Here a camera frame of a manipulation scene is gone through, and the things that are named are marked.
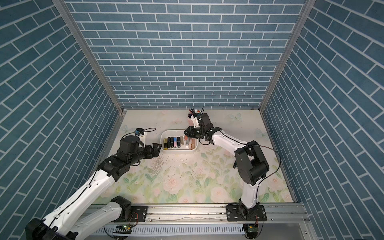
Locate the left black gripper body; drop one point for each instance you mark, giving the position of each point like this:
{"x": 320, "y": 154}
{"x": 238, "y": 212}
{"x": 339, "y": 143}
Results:
{"x": 137, "y": 156}

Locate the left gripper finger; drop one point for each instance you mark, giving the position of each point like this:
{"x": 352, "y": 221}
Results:
{"x": 148, "y": 154}
{"x": 156, "y": 148}

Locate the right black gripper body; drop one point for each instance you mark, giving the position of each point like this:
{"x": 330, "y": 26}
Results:
{"x": 203, "y": 133}

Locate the gold black lipstick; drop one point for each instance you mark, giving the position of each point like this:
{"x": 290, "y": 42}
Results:
{"x": 165, "y": 143}

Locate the white plastic storage box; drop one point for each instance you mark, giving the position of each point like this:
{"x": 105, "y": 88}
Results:
{"x": 177, "y": 133}

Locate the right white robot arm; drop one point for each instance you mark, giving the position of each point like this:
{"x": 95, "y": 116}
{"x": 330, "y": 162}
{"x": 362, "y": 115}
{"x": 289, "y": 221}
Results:
{"x": 250, "y": 162}

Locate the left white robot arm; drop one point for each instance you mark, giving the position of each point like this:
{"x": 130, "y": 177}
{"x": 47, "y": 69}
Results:
{"x": 66, "y": 221}

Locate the pink pen cup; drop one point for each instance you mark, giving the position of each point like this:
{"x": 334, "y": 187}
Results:
{"x": 190, "y": 122}

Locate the pens in cup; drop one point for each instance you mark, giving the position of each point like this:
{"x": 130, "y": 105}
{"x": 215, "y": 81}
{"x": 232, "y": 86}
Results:
{"x": 193, "y": 113}

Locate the left green circuit board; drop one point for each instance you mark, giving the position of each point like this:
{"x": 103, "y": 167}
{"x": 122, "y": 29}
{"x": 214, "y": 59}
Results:
{"x": 122, "y": 229}

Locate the green circuit board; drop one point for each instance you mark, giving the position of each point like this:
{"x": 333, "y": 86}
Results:
{"x": 122, "y": 229}
{"x": 251, "y": 231}

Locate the right green circuit board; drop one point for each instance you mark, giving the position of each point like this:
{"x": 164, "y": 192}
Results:
{"x": 251, "y": 231}

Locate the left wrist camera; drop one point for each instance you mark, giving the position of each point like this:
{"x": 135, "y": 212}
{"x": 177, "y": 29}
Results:
{"x": 141, "y": 134}

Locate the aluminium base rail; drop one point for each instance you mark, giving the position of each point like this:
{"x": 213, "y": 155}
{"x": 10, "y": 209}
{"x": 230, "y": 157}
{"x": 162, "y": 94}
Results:
{"x": 219, "y": 214}

